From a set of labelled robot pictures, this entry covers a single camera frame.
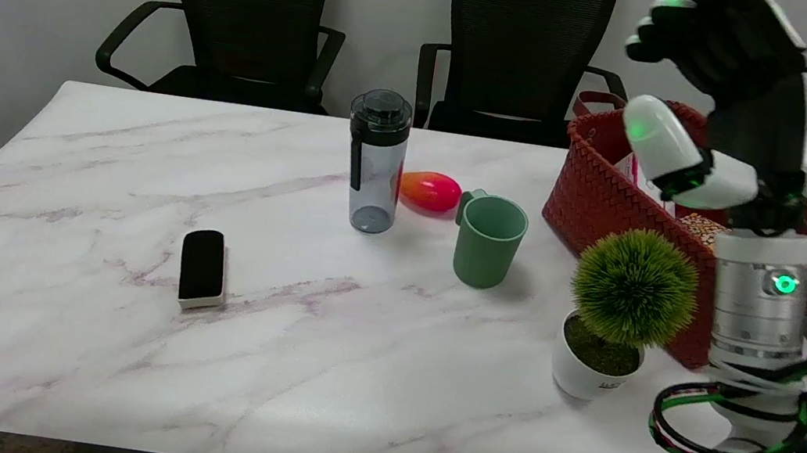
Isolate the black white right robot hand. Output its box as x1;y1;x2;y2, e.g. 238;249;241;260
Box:
601;0;807;241

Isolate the orange popcorn box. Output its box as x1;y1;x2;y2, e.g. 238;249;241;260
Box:
673;210;729;253

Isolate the pink white carton box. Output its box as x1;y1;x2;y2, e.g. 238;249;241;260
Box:
608;150;680;215

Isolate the black lid clear water bottle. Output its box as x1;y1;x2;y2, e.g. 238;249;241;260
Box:
334;85;417;238

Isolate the green ball plant white pot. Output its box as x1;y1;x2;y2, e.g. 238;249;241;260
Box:
547;219;708;414

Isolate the green plastic mug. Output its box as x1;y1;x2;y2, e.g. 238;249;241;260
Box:
446;185;533;295

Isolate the black whiteboard eraser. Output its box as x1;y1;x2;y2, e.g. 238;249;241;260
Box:
173;226;235;315

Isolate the red woven basket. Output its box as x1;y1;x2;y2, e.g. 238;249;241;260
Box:
522;85;807;386

